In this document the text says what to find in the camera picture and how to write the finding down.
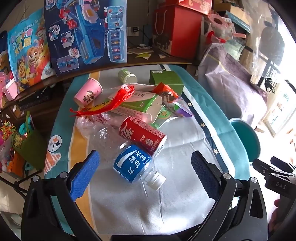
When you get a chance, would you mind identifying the black electronic device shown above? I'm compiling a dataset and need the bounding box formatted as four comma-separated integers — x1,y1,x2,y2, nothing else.
16,89,52,112

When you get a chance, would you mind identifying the red snack wrapper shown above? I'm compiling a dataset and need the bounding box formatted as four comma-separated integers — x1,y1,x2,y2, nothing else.
70,85,135,117
153,82,179,102

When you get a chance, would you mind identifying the pink paper cup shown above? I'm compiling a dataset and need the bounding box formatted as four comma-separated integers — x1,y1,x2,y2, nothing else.
73,78,103,108

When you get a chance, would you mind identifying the pink plastic bag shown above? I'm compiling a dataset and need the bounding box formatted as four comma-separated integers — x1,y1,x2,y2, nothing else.
205,13,247,44

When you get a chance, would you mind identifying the dark round object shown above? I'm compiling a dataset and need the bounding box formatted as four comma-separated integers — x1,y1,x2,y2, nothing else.
260,27,285,67

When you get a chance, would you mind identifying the blue toy box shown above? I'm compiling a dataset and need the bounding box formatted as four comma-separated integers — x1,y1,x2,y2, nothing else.
44,0,128,76

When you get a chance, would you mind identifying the small green jelly cup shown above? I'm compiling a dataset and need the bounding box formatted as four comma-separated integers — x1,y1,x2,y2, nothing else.
157,109,173,121

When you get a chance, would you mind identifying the colourful plastic toy pile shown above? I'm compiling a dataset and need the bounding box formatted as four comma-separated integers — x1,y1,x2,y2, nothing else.
0,120,21,144

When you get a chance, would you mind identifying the teal trash bin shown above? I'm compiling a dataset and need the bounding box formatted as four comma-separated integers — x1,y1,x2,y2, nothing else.
229,118,261,165

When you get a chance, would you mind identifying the green cardboard box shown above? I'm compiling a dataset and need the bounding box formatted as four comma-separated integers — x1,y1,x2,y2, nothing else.
149,70,185,95

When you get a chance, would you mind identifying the pink box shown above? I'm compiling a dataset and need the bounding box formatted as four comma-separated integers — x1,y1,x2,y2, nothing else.
3,81,20,101

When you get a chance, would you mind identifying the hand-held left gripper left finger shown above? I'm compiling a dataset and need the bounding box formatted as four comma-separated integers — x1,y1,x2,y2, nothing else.
21,149,111,241

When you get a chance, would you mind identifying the teal white striped tablecloth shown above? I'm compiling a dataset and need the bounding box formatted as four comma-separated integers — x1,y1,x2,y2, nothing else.
44,64,251,235

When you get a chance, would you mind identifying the purple cloth cover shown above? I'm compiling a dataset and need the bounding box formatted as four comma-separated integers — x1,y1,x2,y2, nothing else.
198,44,269,127

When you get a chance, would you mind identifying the white green medicine carton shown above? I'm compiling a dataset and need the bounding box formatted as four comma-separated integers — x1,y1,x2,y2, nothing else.
109,91,163,123

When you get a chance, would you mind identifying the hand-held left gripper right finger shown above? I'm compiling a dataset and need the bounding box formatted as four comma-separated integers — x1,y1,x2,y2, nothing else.
191,150,269,241

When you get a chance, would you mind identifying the red drink can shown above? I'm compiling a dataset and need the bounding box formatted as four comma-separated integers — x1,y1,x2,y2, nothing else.
119,116,167,157

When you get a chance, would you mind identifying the red yellow printed box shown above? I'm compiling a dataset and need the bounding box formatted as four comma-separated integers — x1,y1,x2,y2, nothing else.
178,0,213,15

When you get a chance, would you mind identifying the green felt bag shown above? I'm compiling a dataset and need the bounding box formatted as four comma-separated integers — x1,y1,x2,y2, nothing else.
13,111,48,171

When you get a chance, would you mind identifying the white paper sheet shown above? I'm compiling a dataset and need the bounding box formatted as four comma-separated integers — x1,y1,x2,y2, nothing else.
133,84,158,93

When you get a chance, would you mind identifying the black cable bundle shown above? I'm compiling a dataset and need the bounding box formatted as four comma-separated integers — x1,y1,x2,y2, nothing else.
264,77,277,93

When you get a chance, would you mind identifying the clear blue-label water bottle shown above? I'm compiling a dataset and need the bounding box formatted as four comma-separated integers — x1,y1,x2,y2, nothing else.
89,126,166,191

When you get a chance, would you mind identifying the blue cartoon bag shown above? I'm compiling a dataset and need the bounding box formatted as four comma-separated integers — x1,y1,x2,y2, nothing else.
7,8,57,87

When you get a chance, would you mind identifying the wooden tangram tray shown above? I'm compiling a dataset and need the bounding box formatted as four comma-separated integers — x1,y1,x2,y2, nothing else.
127,47,151,55

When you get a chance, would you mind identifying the person's right hand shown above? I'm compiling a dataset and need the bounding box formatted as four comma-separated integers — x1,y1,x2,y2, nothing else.
270,199,286,233

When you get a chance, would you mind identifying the clear plastic bag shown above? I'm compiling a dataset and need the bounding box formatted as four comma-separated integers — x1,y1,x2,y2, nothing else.
76,112,121,139

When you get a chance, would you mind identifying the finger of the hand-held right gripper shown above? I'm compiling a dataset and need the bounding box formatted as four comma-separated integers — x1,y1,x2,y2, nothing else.
270,156,296,174
252,158,278,179

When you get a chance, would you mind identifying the red gift box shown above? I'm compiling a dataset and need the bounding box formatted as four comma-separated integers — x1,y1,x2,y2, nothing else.
153,5,204,58

